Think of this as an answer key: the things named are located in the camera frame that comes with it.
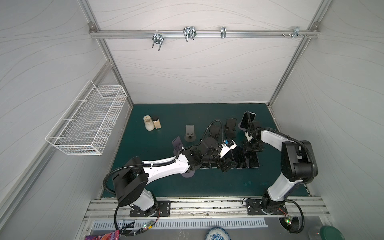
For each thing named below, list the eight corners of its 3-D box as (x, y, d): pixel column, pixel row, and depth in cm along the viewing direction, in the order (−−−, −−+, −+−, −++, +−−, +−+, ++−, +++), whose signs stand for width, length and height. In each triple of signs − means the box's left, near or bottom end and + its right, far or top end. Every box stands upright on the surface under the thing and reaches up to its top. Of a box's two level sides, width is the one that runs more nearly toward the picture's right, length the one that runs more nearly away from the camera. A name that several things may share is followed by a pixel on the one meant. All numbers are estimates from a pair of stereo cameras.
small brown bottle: (154, 129, 108) (151, 121, 100) (155, 124, 111) (152, 116, 103) (160, 129, 108) (158, 121, 100) (161, 124, 111) (159, 116, 103)
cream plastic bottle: (145, 131, 105) (141, 122, 97) (147, 124, 109) (144, 115, 101) (153, 131, 105) (150, 122, 97) (155, 124, 109) (152, 115, 102)
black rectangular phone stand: (225, 138, 103) (228, 127, 94) (224, 129, 108) (227, 118, 99) (234, 138, 103) (238, 127, 94) (232, 129, 108) (236, 118, 99)
